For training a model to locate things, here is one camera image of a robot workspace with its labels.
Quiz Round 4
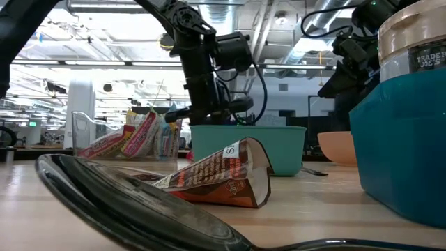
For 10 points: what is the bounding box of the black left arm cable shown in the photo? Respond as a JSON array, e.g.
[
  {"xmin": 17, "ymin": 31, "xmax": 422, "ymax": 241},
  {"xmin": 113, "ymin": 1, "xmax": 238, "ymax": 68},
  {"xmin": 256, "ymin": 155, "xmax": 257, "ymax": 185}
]
[{"xmin": 214, "ymin": 61, "xmax": 268, "ymax": 126}]

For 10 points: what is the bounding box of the orange bowl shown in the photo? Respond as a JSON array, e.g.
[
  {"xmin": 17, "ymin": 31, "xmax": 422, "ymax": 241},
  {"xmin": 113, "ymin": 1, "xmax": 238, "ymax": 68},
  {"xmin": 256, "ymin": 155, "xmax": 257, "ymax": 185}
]
[{"xmin": 316, "ymin": 130, "xmax": 358, "ymax": 167}]

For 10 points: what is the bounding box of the black workstation frame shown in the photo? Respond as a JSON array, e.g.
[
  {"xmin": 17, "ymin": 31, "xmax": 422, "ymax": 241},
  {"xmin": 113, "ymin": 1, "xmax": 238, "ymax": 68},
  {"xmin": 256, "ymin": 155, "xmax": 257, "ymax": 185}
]
[{"xmin": 307, "ymin": 94, "xmax": 337, "ymax": 133}]

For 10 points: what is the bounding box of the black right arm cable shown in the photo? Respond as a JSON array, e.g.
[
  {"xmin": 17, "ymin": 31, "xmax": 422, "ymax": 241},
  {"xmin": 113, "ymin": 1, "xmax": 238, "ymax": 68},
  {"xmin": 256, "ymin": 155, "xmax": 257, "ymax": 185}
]
[{"xmin": 301, "ymin": 5, "xmax": 356, "ymax": 38}]

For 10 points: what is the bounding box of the white pillar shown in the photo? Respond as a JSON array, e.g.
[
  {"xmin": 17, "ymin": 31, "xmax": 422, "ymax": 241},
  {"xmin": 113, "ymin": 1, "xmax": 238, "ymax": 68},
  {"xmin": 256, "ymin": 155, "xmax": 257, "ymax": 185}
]
[{"xmin": 64, "ymin": 82, "xmax": 97, "ymax": 147}]

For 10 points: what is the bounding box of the black aluminium table frame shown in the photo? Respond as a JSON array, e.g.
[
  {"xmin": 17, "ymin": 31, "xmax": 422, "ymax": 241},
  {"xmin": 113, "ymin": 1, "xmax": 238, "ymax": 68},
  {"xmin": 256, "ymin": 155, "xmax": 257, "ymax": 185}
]
[{"xmin": 0, "ymin": 148, "xmax": 75, "ymax": 163}]

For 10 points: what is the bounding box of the dark background monitor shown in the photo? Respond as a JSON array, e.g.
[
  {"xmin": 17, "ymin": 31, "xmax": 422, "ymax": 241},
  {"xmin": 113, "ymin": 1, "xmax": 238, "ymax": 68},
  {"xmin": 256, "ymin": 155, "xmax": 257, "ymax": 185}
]
[{"xmin": 132, "ymin": 106, "xmax": 164, "ymax": 115}]

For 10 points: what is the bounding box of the dark-handled metal spoon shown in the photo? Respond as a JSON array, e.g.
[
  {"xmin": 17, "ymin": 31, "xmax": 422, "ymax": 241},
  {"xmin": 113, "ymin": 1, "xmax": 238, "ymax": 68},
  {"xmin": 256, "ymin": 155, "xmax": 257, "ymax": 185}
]
[{"xmin": 300, "ymin": 166, "xmax": 329, "ymax": 177}]

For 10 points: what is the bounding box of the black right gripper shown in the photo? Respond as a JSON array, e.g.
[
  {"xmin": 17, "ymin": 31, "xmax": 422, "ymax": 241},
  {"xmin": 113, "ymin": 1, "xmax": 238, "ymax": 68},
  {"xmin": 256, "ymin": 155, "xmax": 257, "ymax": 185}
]
[{"xmin": 317, "ymin": 26, "xmax": 383, "ymax": 99}]

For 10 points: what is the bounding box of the clear plastic bin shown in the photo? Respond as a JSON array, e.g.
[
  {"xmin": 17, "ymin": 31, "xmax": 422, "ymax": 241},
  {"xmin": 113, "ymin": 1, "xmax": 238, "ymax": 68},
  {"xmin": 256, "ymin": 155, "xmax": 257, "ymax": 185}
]
[{"xmin": 71, "ymin": 110, "xmax": 184, "ymax": 161}]

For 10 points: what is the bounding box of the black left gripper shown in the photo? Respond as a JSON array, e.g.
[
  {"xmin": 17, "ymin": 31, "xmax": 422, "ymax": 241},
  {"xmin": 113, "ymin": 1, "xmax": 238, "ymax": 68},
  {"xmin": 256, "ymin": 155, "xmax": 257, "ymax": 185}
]
[{"xmin": 164, "ymin": 64, "xmax": 255, "ymax": 127}]

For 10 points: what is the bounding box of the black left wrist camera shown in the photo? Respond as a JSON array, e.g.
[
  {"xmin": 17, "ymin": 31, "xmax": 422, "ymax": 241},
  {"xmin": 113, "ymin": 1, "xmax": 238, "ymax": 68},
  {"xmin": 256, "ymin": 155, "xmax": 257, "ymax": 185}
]
[{"xmin": 214, "ymin": 31, "xmax": 254, "ymax": 73}]

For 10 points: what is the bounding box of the glass jar tan lid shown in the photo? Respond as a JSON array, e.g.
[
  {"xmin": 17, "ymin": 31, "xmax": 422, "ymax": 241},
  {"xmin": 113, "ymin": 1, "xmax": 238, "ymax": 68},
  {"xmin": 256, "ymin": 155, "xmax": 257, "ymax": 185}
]
[{"xmin": 377, "ymin": 0, "xmax": 446, "ymax": 84}]

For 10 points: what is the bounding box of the brown orange snack packet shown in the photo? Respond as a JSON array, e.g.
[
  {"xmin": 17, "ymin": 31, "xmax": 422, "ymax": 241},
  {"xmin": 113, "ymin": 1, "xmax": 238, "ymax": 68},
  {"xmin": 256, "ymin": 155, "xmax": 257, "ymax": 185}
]
[{"xmin": 111, "ymin": 137, "xmax": 272, "ymax": 209}]

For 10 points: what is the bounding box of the teal plastic container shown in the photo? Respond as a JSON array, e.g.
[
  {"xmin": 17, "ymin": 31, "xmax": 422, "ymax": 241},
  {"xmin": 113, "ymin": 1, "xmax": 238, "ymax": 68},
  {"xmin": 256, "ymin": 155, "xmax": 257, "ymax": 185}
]
[{"xmin": 190, "ymin": 125, "xmax": 307, "ymax": 177}]

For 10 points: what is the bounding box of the ceiling light strip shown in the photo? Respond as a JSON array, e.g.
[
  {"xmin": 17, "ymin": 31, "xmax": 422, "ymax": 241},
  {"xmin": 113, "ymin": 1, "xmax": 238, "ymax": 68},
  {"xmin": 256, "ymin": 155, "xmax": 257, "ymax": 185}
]
[{"xmin": 10, "ymin": 59, "xmax": 337, "ymax": 73}]

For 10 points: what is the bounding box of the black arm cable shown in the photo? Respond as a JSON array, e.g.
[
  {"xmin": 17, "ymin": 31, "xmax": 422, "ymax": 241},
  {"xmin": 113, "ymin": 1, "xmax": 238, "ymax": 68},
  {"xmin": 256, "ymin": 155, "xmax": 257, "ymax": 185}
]
[
  {"xmin": 214, "ymin": 61, "xmax": 268, "ymax": 126},
  {"xmin": 301, "ymin": 5, "xmax": 356, "ymax": 38}
]

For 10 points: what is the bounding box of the yellow hanging cord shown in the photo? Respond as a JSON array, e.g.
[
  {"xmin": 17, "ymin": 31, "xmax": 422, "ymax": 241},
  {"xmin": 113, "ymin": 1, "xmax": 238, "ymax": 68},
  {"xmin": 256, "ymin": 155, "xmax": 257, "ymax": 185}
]
[{"xmin": 318, "ymin": 51, "xmax": 325, "ymax": 88}]

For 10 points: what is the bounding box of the dark blue plastic tray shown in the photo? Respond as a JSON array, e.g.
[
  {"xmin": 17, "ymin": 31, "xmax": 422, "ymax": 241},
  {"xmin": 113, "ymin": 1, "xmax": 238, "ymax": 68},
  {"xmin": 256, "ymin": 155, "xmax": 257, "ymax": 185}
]
[{"xmin": 349, "ymin": 68, "xmax": 446, "ymax": 230}]

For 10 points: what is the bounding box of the black ceiling speaker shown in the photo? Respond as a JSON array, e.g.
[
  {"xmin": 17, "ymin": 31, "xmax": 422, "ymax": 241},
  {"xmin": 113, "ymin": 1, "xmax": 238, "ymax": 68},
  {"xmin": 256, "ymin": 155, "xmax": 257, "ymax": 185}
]
[{"xmin": 159, "ymin": 33, "xmax": 177, "ymax": 52}]

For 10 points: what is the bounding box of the red yellow Maruchan ramen packet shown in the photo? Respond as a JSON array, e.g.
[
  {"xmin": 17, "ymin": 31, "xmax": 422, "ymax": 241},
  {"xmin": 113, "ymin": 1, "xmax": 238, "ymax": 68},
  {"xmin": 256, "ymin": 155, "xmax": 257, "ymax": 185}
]
[{"xmin": 77, "ymin": 124, "xmax": 137, "ymax": 160}]

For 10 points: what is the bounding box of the black spoon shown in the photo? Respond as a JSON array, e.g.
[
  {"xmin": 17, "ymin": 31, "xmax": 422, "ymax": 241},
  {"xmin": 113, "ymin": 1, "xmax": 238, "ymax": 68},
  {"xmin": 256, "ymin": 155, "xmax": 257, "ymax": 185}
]
[{"xmin": 34, "ymin": 153, "xmax": 446, "ymax": 251}]

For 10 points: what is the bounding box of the silver ventilation duct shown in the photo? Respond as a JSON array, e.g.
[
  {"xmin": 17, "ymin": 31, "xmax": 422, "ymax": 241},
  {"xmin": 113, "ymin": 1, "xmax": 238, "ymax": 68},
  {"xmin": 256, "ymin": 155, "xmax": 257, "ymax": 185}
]
[
  {"xmin": 215, "ymin": 0, "xmax": 241, "ymax": 34},
  {"xmin": 278, "ymin": 0, "xmax": 353, "ymax": 67}
]

